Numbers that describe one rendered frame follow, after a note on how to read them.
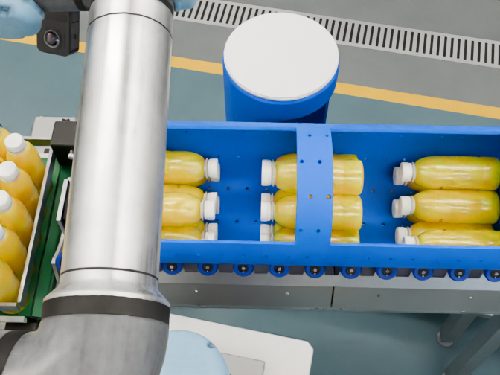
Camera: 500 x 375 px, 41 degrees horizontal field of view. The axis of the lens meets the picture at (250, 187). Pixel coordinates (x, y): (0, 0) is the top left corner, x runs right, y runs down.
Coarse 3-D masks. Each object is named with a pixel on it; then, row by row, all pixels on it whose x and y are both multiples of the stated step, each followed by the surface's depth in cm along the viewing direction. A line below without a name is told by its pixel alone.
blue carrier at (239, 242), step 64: (192, 128) 129; (256, 128) 128; (320, 128) 128; (384, 128) 128; (448, 128) 129; (256, 192) 148; (320, 192) 120; (384, 192) 147; (192, 256) 127; (256, 256) 126; (320, 256) 126; (384, 256) 125; (448, 256) 125
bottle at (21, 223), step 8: (16, 200) 138; (8, 208) 135; (16, 208) 137; (24, 208) 139; (0, 216) 135; (8, 216) 136; (16, 216) 137; (24, 216) 139; (0, 224) 137; (8, 224) 137; (16, 224) 138; (24, 224) 140; (32, 224) 144; (16, 232) 140; (24, 232) 142; (24, 240) 144; (40, 240) 149
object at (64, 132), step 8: (64, 120) 156; (56, 128) 154; (64, 128) 154; (72, 128) 154; (56, 136) 153; (64, 136) 153; (72, 136) 153; (56, 144) 152; (64, 144) 152; (72, 144) 152; (56, 152) 154; (64, 152) 154; (72, 152) 153; (64, 160) 157; (72, 160) 157
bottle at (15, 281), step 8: (0, 264) 130; (0, 272) 129; (8, 272) 131; (0, 280) 129; (8, 280) 131; (16, 280) 135; (0, 288) 130; (8, 288) 132; (16, 288) 135; (0, 296) 133; (8, 296) 134; (16, 296) 137; (8, 312) 140; (16, 312) 141
